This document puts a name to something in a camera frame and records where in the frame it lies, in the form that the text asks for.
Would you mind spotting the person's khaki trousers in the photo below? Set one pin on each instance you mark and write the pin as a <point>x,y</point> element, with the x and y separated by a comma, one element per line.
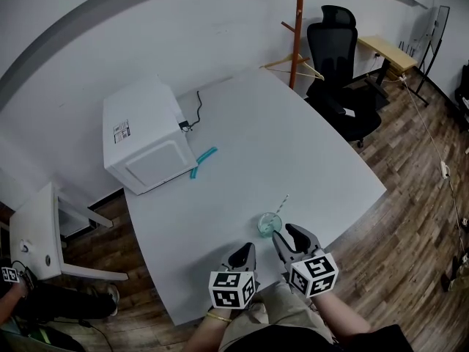
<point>286,306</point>

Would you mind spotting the person's left forearm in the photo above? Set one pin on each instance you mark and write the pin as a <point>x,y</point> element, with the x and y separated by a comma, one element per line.
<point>209,334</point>

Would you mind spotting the white floor power strip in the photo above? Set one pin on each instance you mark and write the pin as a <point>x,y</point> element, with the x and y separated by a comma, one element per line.
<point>444,169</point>

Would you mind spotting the teal bent tube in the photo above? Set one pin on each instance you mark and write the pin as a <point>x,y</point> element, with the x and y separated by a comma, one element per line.
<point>205,154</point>

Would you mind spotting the wooden clothes hanger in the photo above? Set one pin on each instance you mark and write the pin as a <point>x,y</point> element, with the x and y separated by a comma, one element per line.
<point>309,68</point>

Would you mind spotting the white phone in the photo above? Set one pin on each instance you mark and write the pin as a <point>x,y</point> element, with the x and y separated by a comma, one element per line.
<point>350,112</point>

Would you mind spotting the person's right forearm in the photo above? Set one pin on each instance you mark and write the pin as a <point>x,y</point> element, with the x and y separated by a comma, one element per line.
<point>340,315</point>

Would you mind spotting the black mesh office chair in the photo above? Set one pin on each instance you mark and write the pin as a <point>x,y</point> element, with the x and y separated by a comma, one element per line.
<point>333,57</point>

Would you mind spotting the person's black shirt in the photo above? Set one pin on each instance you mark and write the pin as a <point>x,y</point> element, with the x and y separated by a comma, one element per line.
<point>286,341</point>

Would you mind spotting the white side table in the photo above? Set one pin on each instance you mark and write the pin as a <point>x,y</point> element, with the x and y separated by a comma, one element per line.
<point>34,233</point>

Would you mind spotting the wooden coat rack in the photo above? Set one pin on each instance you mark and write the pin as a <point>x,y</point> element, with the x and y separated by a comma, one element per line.
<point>297,31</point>

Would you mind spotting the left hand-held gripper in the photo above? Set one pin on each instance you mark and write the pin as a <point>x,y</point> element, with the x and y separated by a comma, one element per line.
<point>227,288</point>

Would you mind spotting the small wooden top desk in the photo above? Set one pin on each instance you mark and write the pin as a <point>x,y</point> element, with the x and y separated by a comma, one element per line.
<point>388,51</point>

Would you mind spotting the striped paper straw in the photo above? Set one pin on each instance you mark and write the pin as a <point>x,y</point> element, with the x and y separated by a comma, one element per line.
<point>281,207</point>

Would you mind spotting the black framed whiteboard stand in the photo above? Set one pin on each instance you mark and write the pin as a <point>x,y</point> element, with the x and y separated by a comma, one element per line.
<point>436,42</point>

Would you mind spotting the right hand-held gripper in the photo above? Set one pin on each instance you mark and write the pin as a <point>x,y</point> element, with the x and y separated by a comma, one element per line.
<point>315,273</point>

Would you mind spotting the cardboard boxes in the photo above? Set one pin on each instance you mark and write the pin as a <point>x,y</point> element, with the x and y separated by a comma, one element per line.
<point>395,72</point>

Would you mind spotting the white microwave oven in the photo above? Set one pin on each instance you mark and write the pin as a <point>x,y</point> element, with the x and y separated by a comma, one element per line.
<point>146,134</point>

